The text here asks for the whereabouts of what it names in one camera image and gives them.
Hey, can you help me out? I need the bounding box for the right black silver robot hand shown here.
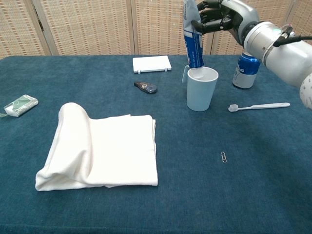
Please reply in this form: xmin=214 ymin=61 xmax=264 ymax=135
xmin=191 ymin=0 xmax=259 ymax=46

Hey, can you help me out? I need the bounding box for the blue white toothpaste tube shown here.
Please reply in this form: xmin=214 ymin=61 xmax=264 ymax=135
xmin=182 ymin=0 xmax=205 ymax=69

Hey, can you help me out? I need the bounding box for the white toothbrush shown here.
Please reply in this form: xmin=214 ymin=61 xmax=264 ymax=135
xmin=228 ymin=102 xmax=291 ymax=113

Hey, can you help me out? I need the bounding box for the blue silver drink can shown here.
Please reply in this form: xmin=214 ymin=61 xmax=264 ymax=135
xmin=232 ymin=52 xmax=261 ymax=89

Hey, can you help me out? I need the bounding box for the flat white plastic box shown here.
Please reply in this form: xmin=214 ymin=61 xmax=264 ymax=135
xmin=133 ymin=55 xmax=172 ymax=74

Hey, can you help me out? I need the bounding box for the small correction tape dispenser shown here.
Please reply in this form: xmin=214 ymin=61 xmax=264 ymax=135
xmin=134 ymin=81 xmax=158 ymax=95

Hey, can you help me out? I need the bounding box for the woven bamboo folding screen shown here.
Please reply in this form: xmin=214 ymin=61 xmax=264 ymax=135
xmin=0 ymin=0 xmax=312 ymax=59

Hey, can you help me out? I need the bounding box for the dark blue tablecloth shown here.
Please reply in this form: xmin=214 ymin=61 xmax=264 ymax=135
xmin=0 ymin=55 xmax=312 ymax=234

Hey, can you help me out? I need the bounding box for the folded white towel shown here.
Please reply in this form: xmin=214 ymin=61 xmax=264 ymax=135
xmin=35 ymin=102 xmax=159 ymax=192

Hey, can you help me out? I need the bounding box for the green white tissue pack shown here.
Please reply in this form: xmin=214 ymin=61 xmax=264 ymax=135
xmin=0 ymin=94 xmax=39 ymax=120

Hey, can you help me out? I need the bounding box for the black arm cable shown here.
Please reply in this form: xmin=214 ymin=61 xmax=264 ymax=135
xmin=273 ymin=25 xmax=312 ymax=47

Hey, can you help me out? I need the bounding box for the white cup with handle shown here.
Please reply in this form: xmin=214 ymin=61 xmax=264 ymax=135
xmin=182 ymin=65 xmax=219 ymax=112

